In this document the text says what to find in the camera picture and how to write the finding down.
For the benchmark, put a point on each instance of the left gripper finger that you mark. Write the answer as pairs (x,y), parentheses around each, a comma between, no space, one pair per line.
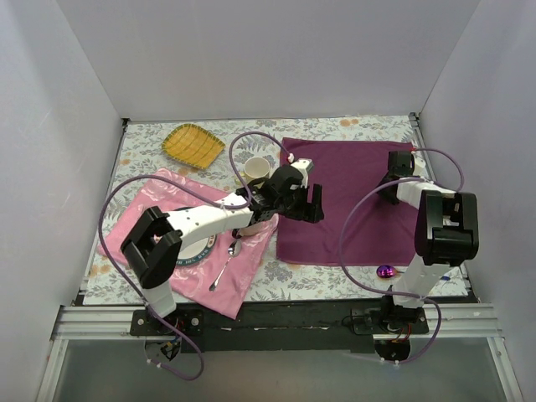
(297,210)
(315,212)

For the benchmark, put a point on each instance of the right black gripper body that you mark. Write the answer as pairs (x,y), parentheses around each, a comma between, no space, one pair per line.
(388,191)

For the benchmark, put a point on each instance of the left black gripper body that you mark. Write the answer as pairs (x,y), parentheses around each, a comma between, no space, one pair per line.
(305,205)

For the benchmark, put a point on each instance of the purple cloth napkin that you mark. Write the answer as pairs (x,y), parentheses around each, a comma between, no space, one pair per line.
(374,231)

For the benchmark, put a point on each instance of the iridescent rainbow spoon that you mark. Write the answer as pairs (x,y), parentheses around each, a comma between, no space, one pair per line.
(388,272)

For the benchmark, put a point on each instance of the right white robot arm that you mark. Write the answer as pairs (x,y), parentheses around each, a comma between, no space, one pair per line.
(446,235)

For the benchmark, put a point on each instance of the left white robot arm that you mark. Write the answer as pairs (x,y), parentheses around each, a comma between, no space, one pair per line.
(152,246)

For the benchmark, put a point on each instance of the pale green mug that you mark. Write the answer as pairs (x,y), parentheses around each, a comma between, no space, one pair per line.
(255,168)

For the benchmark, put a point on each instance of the cream enamel mug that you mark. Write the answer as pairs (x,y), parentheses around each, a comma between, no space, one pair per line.
(247,231)

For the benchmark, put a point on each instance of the silver spoon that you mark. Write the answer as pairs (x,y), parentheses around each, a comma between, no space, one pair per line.
(232,251)

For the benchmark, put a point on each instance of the pink floral cloth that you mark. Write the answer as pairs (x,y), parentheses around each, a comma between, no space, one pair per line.
(193,281)

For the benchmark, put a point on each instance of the white plate blue rim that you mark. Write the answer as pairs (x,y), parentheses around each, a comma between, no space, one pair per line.
(197,251)

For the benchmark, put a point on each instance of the yellow woven tray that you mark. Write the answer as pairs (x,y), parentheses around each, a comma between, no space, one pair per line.
(192,145)

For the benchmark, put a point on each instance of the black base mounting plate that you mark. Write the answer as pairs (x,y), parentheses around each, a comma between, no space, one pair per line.
(347,325)

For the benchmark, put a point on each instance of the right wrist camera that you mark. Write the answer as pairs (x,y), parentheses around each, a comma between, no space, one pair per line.
(419,161)

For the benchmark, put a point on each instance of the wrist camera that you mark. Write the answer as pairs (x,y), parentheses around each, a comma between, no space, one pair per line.
(419,161)
(304,166)

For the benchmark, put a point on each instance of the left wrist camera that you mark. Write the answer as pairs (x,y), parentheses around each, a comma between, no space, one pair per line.
(304,166)

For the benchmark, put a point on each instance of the aluminium frame rail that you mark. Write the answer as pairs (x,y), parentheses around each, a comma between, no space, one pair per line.
(92,356)

